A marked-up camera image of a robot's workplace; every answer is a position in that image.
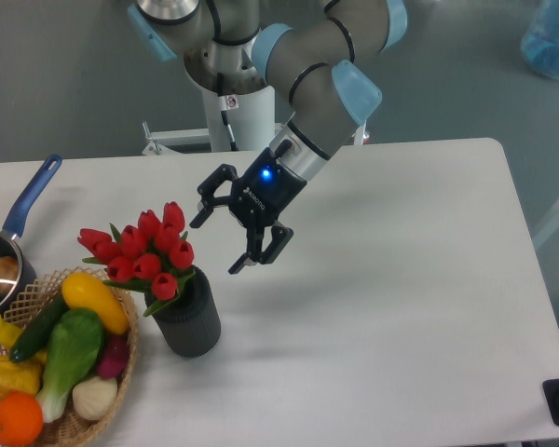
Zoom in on black robotic gripper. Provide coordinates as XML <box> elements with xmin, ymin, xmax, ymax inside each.
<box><xmin>189</xmin><ymin>148</ymin><xmax>307</xmax><ymax>275</ymax></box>

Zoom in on red tulip bouquet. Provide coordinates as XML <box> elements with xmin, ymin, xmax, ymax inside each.
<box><xmin>77</xmin><ymin>201</ymin><xmax>197</xmax><ymax>317</ymax></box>

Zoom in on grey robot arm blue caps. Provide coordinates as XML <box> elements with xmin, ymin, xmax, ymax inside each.
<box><xmin>128</xmin><ymin>1</ymin><xmax>407</xmax><ymax>273</ymax></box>

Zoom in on dark grey ribbed vase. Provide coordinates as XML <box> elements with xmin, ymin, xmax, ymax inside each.
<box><xmin>153</xmin><ymin>266</ymin><xmax>221</xmax><ymax>358</ymax></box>

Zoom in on yellow squash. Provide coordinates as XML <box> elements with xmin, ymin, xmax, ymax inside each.
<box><xmin>61</xmin><ymin>272</ymin><xmax>130</xmax><ymax>335</ymax></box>

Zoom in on purple red radish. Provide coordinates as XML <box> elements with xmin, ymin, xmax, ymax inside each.
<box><xmin>96</xmin><ymin>336</ymin><xmax>130</xmax><ymax>379</ymax></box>

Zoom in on green bok choy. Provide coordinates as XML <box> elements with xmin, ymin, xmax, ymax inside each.
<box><xmin>36</xmin><ymin>308</ymin><xmax>104</xmax><ymax>424</ymax></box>

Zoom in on dark green cucumber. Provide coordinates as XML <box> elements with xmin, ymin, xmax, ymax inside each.
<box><xmin>9</xmin><ymin>294</ymin><xmax>69</xmax><ymax>363</ymax></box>

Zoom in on white garlic bulb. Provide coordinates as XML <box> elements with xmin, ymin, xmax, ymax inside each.
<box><xmin>72</xmin><ymin>376</ymin><xmax>117</xmax><ymax>421</ymax></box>

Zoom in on yellow banana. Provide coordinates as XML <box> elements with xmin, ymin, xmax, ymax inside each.
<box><xmin>0</xmin><ymin>315</ymin><xmax>48</xmax><ymax>366</ymax></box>

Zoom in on yellow bell pepper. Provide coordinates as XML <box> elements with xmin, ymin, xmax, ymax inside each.
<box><xmin>0</xmin><ymin>355</ymin><xmax>43</xmax><ymax>400</ymax></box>

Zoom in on orange fruit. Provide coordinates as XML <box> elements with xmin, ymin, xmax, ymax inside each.
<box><xmin>0</xmin><ymin>392</ymin><xmax>44</xmax><ymax>446</ymax></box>

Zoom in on blue handled saucepan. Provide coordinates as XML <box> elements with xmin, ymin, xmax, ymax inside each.
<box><xmin>0</xmin><ymin>155</ymin><xmax>62</xmax><ymax>314</ymax></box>

